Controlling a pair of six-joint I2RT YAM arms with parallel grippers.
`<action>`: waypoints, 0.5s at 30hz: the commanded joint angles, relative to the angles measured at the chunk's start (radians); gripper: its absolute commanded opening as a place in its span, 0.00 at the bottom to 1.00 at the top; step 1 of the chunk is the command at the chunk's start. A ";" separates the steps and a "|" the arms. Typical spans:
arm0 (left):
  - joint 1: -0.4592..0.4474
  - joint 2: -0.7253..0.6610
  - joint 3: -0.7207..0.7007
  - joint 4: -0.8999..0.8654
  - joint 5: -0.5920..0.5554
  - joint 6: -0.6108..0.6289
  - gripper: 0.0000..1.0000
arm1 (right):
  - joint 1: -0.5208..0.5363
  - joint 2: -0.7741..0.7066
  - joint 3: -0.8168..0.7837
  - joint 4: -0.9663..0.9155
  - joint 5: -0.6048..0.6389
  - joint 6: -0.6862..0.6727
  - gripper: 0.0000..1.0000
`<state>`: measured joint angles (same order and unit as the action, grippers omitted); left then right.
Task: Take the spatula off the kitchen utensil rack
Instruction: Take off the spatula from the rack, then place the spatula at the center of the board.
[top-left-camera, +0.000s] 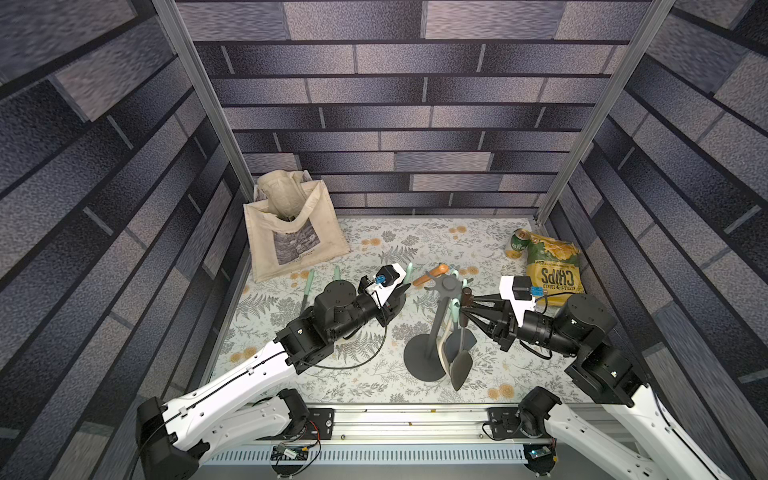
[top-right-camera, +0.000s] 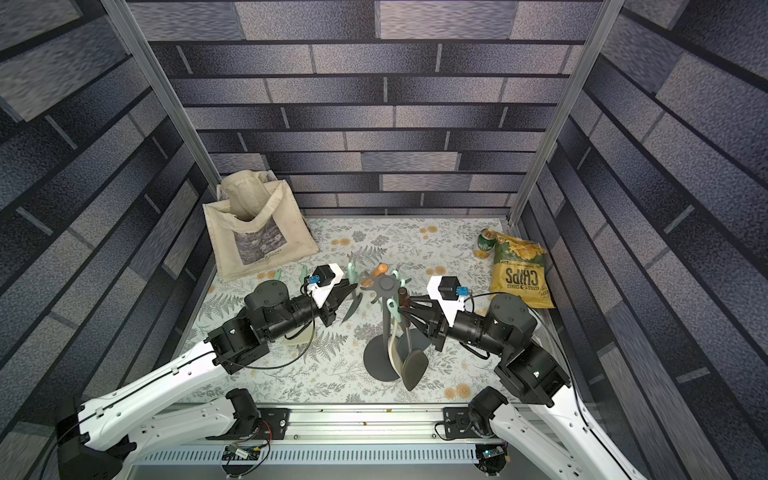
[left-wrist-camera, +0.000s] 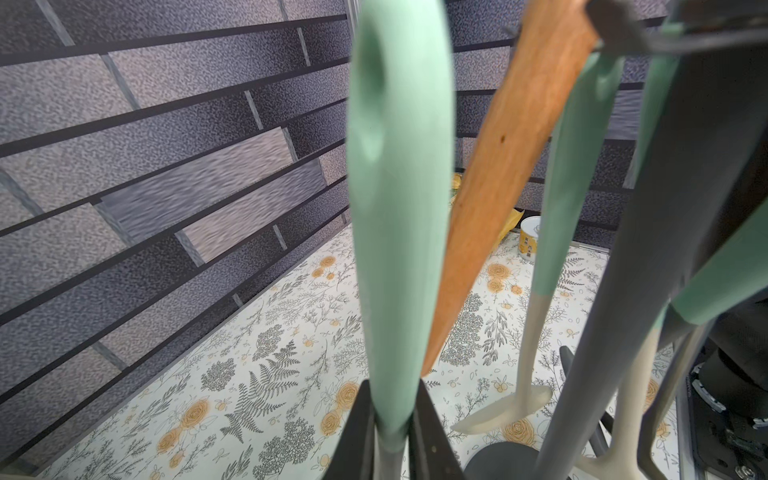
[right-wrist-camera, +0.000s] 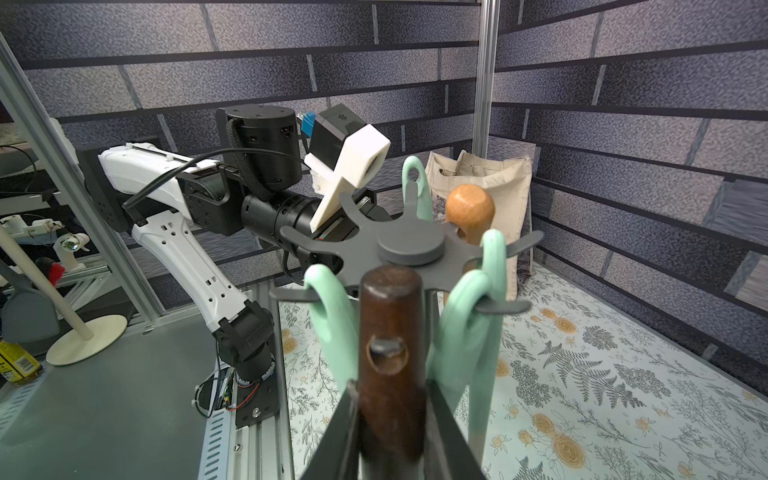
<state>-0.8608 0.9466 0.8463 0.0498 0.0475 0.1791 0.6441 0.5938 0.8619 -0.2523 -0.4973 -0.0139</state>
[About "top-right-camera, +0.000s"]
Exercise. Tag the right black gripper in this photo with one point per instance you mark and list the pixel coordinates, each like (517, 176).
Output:
(438, 320)

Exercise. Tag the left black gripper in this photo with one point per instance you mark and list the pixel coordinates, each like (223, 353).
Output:
(330, 306)

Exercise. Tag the grey spatula mint handle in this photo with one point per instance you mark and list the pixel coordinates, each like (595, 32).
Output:
(354, 277)

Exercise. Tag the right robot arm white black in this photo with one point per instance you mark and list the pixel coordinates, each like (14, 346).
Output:
(531, 376)

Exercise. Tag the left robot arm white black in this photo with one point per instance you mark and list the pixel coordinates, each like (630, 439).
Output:
(98, 438)

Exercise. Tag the grey utensil rack stand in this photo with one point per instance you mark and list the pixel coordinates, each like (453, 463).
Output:
(376, 361)

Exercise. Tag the green drink can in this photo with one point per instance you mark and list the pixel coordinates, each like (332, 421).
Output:
(486, 240)

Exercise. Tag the yellow green chips bag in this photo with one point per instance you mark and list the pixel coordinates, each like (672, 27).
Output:
(519, 269)

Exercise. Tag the beige canvas tote bag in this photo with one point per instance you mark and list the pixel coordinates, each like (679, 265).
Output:
(257, 226)

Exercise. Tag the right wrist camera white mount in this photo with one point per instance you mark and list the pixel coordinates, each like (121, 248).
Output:
(449, 294)

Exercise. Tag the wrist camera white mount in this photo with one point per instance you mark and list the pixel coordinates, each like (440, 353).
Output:
(449, 294)
(322, 281)

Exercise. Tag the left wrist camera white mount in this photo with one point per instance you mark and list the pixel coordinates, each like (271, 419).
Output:
(322, 281)

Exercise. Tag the cream spoon light wood handle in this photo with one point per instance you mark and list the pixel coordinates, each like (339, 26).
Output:
(368, 282)

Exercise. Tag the cream turner mint handle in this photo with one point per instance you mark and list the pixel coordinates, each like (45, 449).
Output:
(392, 339)

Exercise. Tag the grey spatula dark wood handle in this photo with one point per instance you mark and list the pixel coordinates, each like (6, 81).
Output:
(416, 362)

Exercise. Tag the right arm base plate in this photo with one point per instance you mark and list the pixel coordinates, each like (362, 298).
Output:
(462, 423)

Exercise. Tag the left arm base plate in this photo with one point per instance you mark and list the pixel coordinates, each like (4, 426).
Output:
(268, 424)

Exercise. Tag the right circuit board with wires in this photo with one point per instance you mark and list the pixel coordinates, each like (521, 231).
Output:
(491, 459)

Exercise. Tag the circuit board with wires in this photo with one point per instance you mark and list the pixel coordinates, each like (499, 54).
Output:
(237, 461)
(491, 459)

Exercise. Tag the aluminium mounting rail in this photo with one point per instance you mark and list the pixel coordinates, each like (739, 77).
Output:
(339, 424)

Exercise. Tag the left circuit board with wires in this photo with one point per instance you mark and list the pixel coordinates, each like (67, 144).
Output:
(237, 461)

